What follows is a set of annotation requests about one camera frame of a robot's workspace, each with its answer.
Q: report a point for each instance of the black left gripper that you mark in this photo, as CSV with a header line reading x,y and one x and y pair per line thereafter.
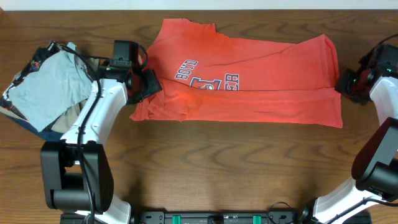
x,y
155,86

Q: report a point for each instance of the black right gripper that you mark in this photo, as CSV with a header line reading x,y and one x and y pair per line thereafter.
x,y
342,86

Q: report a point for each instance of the red printed t-shirt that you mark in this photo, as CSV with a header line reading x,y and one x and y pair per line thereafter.
x,y
208,76

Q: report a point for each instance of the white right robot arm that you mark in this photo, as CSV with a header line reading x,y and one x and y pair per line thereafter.
x,y
373,178

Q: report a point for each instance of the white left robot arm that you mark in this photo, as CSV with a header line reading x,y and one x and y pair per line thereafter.
x,y
75,170

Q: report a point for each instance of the light blue folded shirt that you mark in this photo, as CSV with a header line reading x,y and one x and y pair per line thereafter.
x,y
43,96

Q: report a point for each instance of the tan folded garment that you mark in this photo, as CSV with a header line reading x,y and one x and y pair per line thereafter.
x,y
81,89

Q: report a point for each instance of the navy folded garment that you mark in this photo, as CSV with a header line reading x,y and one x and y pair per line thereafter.
x,y
45,135

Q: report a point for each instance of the black printed folded garment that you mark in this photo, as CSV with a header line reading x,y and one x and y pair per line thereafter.
x,y
34,64

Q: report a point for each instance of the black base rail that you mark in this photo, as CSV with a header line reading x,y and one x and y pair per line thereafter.
x,y
216,218

